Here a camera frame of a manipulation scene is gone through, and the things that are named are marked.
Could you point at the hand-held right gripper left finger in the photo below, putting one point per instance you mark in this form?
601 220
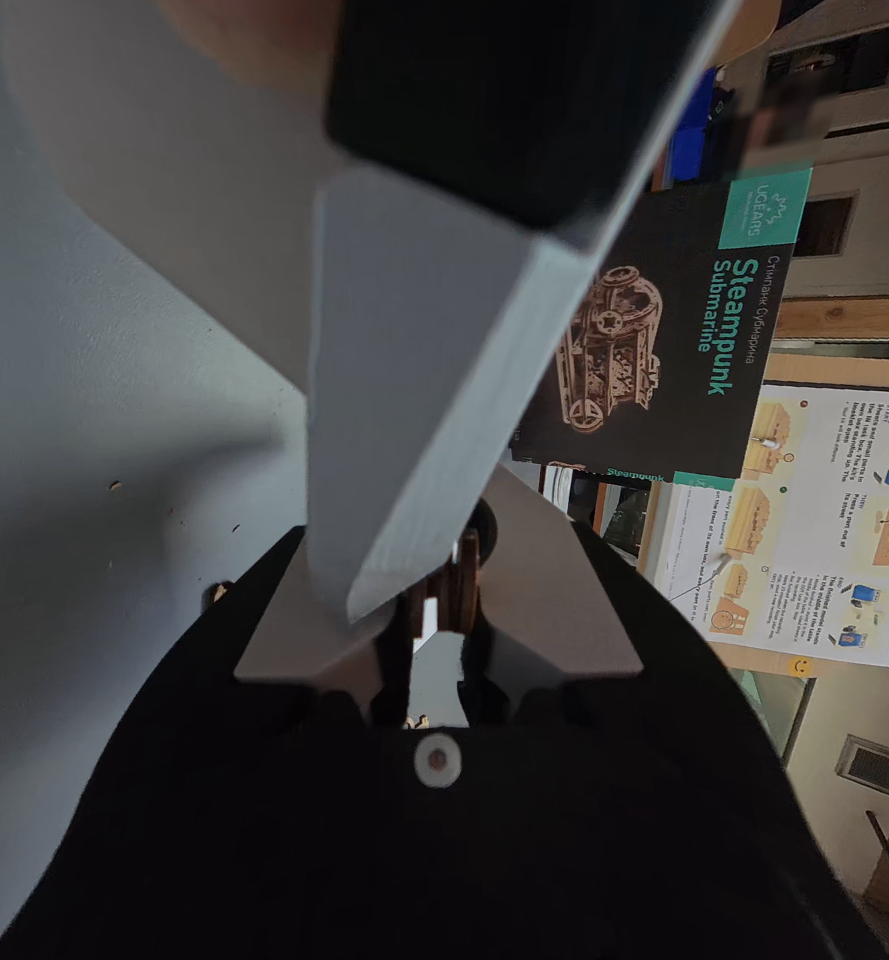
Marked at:
287 644

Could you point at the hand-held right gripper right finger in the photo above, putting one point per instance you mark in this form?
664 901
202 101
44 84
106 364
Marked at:
557 599

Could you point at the blue storage bin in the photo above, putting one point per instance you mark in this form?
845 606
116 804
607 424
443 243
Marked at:
696 127

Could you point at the tan wooden chair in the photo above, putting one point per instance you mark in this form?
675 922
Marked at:
748 22

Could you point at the wooden beam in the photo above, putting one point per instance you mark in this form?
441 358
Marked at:
849 314

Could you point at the person's left hand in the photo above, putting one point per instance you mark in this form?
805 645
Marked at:
249 36

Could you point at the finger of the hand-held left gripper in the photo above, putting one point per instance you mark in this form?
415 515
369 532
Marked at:
400 375

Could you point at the dark wooden disc assembly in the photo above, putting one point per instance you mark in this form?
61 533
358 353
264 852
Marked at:
452 592

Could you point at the yellow smiley sticker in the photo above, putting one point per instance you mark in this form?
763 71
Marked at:
802 666

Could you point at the wall vent grille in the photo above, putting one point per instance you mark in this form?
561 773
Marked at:
876 765

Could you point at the laminated instruction poster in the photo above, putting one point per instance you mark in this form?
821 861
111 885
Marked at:
827 524

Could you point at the black model kit box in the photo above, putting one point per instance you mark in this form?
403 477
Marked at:
677 337

